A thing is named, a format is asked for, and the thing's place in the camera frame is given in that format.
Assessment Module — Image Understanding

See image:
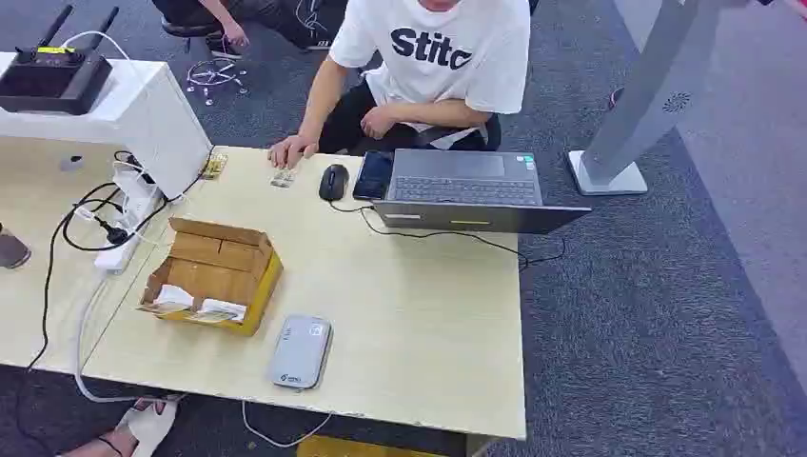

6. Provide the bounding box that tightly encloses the white card stack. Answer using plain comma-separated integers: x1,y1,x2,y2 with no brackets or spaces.
196,298,247,324
152,284,195,313

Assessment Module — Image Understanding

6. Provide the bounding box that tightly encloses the person's foot in sandal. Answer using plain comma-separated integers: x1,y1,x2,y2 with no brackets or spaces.
59,395,184,457

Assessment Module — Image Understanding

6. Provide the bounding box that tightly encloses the black power cable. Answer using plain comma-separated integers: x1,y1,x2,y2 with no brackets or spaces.
25,149,212,373

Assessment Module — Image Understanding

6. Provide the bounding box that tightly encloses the thin white reader cable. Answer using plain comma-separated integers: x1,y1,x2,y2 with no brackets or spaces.
241,400,333,449

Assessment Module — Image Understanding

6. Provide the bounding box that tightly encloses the thin black laptop cable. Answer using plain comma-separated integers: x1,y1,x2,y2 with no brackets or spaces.
327,200,567,272

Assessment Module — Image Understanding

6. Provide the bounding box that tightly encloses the grey card reader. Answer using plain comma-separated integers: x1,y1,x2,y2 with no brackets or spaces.
266,313,334,391

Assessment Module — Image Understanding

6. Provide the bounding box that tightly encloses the grey-brown rounded object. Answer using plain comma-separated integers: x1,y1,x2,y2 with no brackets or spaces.
0,224,32,270

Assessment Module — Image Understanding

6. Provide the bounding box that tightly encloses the person in dark trousers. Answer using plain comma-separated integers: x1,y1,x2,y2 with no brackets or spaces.
150,0,348,61

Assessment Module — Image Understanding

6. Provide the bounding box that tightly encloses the yellow box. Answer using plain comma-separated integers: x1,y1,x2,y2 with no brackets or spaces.
296,435,443,457

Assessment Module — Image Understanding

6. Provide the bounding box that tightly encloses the white power strip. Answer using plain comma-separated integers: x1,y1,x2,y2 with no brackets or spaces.
92,165,167,275

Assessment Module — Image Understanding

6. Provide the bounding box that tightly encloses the person's left hand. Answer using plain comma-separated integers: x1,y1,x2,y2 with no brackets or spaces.
360,106,397,141

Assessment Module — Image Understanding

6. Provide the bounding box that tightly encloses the thick white cable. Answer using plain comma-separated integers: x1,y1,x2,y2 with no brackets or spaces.
74,277,186,405

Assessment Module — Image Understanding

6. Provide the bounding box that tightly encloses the brown cardboard card box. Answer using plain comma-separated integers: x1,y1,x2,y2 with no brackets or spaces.
137,217,285,338

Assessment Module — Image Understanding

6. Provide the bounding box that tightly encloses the person in white shirt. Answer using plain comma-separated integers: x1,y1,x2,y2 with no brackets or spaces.
267,0,534,170

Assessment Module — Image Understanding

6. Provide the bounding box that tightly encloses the white floor stand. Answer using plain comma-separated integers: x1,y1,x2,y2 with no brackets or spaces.
565,0,767,197

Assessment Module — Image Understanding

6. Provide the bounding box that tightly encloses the black router with antennas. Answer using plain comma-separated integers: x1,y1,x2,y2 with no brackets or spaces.
0,5,121,117

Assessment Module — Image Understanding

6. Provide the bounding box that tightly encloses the stack of printed cards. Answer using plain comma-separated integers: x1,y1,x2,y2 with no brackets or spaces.
201,152,228,182

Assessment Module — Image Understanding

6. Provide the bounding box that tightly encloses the black smartphone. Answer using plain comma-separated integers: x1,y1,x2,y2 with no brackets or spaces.
351,149,396,202

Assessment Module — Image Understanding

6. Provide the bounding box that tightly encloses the person's right hand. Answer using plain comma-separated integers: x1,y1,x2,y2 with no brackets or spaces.
267,133,320,170

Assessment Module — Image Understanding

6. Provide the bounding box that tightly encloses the grey laptop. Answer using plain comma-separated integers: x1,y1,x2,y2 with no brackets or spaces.
370,149,593,235

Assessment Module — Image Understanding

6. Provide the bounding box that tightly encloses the chrome swivel chair base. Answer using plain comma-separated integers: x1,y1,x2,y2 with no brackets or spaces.
186,57,249,108

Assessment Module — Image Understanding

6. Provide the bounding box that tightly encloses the person's hand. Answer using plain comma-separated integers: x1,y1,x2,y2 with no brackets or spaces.
360,106,397,141
267,133,320,170

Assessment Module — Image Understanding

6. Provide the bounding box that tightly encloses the black power plug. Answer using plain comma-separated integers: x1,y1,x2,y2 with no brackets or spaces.
94,217,131,248

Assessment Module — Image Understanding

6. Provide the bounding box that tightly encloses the black computer mouse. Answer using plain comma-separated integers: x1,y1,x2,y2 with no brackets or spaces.
318,164,350,203

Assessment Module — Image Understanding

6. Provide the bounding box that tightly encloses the white cabinet block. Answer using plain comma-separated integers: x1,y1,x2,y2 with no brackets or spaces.
0,51,214,202

